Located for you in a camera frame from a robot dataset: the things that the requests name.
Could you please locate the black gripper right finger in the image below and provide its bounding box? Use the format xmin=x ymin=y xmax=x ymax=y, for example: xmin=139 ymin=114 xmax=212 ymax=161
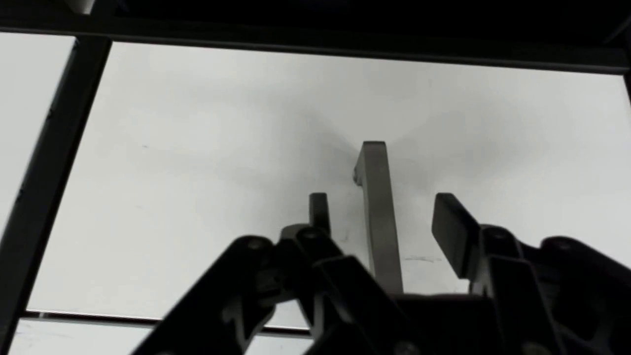
xmin=433 ymin=193 xmax=631 ymax=355

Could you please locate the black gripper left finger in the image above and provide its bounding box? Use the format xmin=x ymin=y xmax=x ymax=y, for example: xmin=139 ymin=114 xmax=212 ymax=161
xmin=159 ymin=193 xmax=423 ymax=355

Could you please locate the drawer metal handle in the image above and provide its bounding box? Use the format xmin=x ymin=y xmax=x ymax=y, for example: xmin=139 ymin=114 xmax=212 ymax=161
xmin=354 ymin=139 xmax=403 ymax=293

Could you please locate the white drawer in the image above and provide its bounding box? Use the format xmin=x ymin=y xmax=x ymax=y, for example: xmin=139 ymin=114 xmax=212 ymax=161
xmin=30 ymin=43 xmax=631 ymax=317
xmin=5 ymin=317 xmax=314 ymax=355

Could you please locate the black cabinet frame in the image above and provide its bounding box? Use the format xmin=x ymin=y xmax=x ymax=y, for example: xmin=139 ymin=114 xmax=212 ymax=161
xmin=0 ymin=0 xmax=631 ymax=352

